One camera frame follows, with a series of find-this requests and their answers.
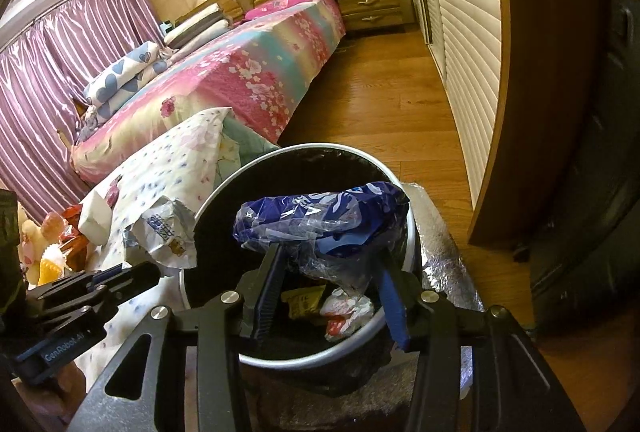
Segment red snack bag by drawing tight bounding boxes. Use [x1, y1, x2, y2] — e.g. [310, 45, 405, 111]
[58, 205, 89, 272]

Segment white wrapper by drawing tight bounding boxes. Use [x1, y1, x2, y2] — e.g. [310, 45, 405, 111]
[124, 196, 198, 270]

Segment white floral spotted blanket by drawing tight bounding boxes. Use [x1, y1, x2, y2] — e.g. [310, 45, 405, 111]
[76, 107, 278, 386]

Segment white foam fruit net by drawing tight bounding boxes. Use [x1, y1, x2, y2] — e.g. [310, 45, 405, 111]
[41, 244, 66, 269]

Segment louvered wardrobe doors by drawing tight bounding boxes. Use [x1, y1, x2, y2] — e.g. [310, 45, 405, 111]
[413, 0, 502, 205]

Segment striped stacked pillows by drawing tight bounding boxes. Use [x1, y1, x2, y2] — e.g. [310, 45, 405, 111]
[163, 3, 227, 50]

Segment person's left hand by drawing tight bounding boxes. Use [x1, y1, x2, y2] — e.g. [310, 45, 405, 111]
[12, 363, 87, 431]

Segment white round trash bin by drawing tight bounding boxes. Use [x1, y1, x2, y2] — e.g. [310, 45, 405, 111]
[180, 143, 400, 371]

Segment white foam block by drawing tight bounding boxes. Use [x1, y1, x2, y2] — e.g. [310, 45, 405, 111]
[78, 192, 113, 246]

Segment pink pillow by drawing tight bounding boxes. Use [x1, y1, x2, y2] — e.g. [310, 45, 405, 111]
[244, 0, 312, 21]

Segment purple satin curtain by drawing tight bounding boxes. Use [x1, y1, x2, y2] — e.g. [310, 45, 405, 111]
[1, 0, 160, 221]

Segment yellow snack packet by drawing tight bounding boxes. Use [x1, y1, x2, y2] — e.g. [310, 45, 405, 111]
[281, 285, 326, 319]

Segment wooden nightstand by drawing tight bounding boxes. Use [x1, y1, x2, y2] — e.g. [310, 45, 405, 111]
[337, 0, 404, 33]

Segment large bed colourful sheet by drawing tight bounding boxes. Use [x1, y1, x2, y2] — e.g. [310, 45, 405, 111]
[70, 0, 346, 183]

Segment blue heart folded quilt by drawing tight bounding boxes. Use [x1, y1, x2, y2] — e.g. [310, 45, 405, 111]
[84, 41, 168, 126]

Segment white red paper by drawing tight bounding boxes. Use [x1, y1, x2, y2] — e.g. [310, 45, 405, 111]
[320, 288, 375, 342]

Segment blue plastic wrapper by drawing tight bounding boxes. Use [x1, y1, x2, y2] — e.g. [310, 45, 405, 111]
[232, 181, 409, 295]

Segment pink drink pouch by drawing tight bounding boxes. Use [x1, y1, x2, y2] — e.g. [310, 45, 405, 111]
[105, 174, 122, 209]

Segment orange plush toy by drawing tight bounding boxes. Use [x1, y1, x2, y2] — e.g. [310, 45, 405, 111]
[40, 211, 67, 244]

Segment cream teddy bear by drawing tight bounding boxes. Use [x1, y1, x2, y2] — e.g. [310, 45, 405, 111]
[17, 204, 49, 285]

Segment yellow foam fruit net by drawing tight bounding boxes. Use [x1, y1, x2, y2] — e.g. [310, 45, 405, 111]
[37, 258, 65, 286]

